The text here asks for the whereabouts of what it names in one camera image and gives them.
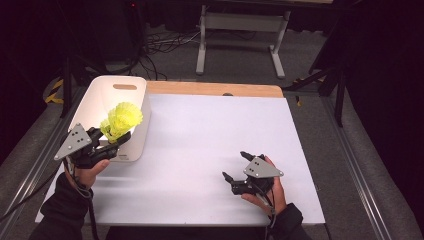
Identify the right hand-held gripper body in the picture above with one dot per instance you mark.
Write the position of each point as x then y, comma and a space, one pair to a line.
260, 173

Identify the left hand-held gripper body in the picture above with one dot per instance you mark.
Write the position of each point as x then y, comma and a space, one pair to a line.
78, 146

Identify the white plastic storage bin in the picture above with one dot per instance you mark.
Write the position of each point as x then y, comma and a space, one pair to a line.
103, 96

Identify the person's right hand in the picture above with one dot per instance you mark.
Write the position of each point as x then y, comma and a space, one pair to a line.
275, 196

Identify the person's left hand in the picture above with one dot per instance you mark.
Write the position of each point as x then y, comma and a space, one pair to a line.
88, 173

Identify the black metal stand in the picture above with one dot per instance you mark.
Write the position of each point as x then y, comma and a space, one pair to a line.
68, 83

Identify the yellow black hazard tape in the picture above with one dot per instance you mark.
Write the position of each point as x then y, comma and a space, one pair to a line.
53, 91

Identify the wooden table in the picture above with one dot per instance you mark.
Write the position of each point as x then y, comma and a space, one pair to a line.
213, 89

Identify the black tripod stand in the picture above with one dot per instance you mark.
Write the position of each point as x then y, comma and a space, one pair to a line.
333, 80

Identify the aluminium floor rail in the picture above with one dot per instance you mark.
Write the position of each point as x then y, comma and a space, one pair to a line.
353, 166
30, 173

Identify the grey metal desk frame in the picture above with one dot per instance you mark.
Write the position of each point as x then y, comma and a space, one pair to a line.
243, 23

